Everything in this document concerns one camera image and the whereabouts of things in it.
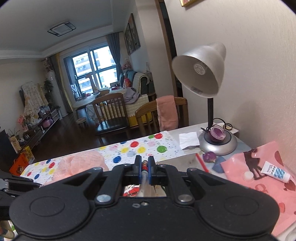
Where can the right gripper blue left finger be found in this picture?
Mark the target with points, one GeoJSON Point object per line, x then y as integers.
{"type": "Point", "coordinates": [137, 169]}

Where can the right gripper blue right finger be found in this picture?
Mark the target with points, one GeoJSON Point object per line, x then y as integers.
{"type": "Point", "coordinates": [152, 169]}

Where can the floral green-trim cloth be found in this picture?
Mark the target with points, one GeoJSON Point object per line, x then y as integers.
{"type": "Point", "coordinates": [144, 189]}

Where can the white fluffy towel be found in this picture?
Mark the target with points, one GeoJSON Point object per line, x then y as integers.
{"type": "Point", "coordinates": [77, 163]}

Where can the polka dot tablecloth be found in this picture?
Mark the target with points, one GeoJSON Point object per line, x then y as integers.
{"type": "Point", "coordinates": [162, 146]}

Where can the orange gift box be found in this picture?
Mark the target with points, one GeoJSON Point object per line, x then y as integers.
{"type": "Point", "coordinates": [19, 165]}

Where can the white paper napkin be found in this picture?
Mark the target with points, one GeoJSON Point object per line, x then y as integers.
{"type": "Point", "coordinates": [188, 140]}

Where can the tv cabinet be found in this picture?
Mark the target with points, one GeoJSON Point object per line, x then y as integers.
{"type": "Point", "coordinates": [34, 136]}

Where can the pink towel on chair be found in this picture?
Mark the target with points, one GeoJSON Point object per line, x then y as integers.
{"type": "Point", "coordinates": [167, 113]}

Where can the wooden chair at table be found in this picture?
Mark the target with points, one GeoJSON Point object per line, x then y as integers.
{"type": "Point", "coordinates": [147, 117]}

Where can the dark wooden chair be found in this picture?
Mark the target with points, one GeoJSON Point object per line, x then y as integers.
{"type": "Point", "coordinates": [112, 116]}

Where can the dried purple rose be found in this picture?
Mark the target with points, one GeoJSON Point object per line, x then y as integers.
{"type": "Point", "coordinates": [209, 157]}

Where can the small wooden stool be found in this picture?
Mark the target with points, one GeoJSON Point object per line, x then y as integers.
{"type": "Point", "coordinates": [82, 122]}

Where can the sofa with blankets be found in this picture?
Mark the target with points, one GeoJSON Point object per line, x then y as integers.
{"type": "Point", "coordinates": [137, 89]}

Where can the halved purple onion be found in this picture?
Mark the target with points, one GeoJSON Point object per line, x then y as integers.
{"type": "Point", "coordinates": [217, 133]}

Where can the silver desk lamp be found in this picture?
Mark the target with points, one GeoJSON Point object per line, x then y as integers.
{"type": "Point", "coordinates": [201, 70]}

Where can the white blue tube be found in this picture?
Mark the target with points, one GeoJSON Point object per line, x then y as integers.
{"type": "Point", "coordinates": [275, 172]}

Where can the pink plastic bag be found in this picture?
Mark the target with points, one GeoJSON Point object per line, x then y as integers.
{"type": "Point", "coordinates": [245, 169]}

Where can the ceiling light fixture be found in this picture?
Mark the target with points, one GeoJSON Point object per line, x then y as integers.
{"type": "Point", "coordinates": [62, 29]}

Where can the framed food picture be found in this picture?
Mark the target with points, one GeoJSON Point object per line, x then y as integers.
{"type": "Point", "coordinates": [186, 3]}

